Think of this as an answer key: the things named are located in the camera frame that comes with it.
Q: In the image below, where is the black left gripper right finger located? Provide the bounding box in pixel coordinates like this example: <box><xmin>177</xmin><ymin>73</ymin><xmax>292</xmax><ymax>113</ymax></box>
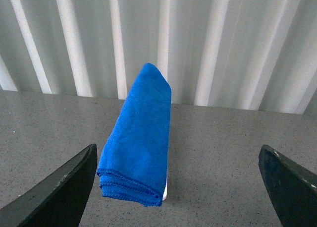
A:
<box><xmin>259</xmin><ymin>145</ymin><xmax>317</xmax><ymax>227</ymax></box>

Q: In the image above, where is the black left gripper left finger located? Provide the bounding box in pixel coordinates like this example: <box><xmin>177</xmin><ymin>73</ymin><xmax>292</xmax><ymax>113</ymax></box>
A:
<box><xmin>0</xmin><ymin>144</ymin><xmax>97</xmax><ymax>227</ymax></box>

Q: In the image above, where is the blue microfiber cloth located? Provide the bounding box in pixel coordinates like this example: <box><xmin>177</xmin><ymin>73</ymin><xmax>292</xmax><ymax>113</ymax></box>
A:
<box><xmin>97</xmin><ymin>63</ymin><xmax>171</xmax><ymax>207</ymax></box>

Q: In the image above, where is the white rack with wooden rods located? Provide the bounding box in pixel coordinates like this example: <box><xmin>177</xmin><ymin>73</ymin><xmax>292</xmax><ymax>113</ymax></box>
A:
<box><xmin>162</xmin><ymin>179</ymin><xmax>168</xmax><ymax>201</ymax></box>

